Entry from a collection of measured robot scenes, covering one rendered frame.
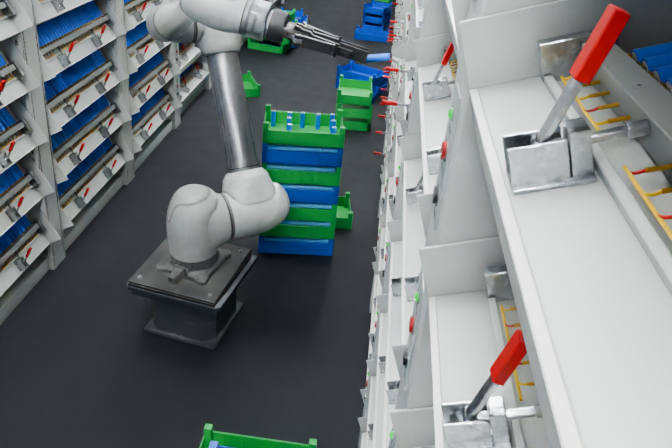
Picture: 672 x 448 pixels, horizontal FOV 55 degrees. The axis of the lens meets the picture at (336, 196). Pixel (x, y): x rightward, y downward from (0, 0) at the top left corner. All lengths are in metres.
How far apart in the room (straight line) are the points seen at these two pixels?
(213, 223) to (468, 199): 1.53
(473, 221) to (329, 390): 1.56
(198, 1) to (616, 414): 1.40
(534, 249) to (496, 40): 0.22
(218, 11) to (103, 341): 1.18
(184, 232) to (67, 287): 0.65
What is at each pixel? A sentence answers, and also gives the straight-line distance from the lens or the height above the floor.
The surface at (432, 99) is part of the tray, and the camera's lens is 1.03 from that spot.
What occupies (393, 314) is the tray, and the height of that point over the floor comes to 0.74.
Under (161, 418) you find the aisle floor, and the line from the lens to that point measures 1.98.
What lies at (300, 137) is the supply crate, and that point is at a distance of 2.38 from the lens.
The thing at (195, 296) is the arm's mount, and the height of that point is 0.22.
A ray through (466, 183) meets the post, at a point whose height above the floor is 1.23.
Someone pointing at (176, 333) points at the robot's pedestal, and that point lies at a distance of 2.22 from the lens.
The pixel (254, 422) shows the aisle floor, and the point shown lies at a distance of 1.96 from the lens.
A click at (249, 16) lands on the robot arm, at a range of 1.52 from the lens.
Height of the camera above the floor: 1.45
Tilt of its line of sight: 28 degrees down
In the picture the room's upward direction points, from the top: 6 degrees clockwise
